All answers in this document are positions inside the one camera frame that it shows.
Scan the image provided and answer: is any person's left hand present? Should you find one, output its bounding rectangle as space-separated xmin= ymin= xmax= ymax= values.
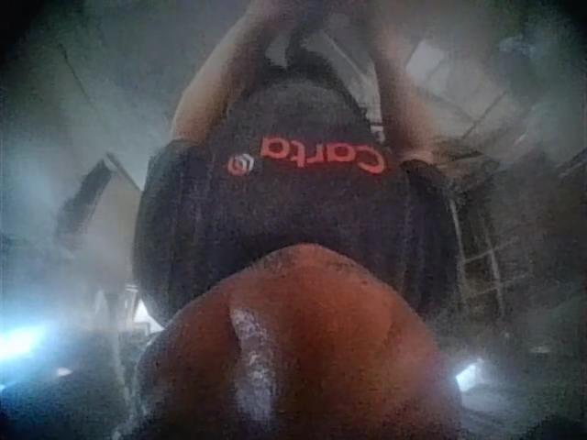
xmin=249 ymin=0 xmax=325 ymax=52

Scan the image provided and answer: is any white box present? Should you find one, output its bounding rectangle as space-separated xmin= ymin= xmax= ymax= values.
xmin=405 ymin=34 xmax=510 ymax=121

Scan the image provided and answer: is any dark flat panel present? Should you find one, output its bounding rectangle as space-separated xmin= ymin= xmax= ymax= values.
xmin=57 ymin=155 xmax=141 ymax=242

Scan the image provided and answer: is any metal frame rack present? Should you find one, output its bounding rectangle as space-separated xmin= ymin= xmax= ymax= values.
xmin=447 ymin=182 xmax=542 ymax=317

